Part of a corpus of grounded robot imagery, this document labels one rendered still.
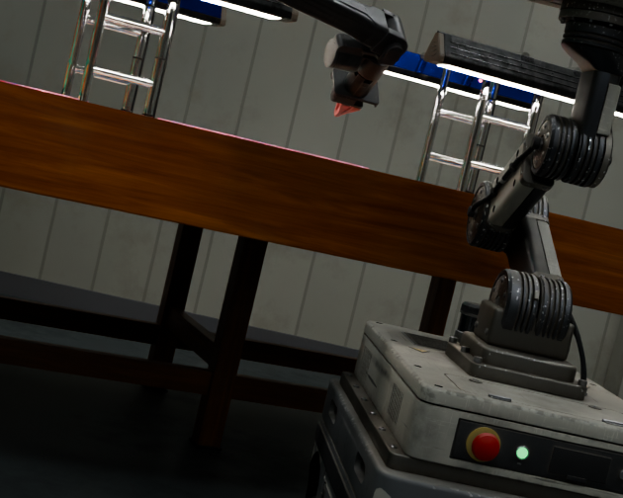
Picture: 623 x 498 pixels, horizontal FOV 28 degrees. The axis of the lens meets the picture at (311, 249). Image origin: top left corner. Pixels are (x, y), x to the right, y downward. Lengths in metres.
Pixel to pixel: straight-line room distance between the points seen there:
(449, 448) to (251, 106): 3.04
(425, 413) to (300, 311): 3.00
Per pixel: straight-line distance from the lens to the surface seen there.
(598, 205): 5.00
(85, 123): 2.33
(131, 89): 3.08
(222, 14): 3.28
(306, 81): 4.77
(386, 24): 2.42
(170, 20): 2.85
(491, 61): 2.94
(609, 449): 1.92
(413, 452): 1.85
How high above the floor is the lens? 0.76
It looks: 4 degrees down
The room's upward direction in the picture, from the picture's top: 13 degrees clockwise
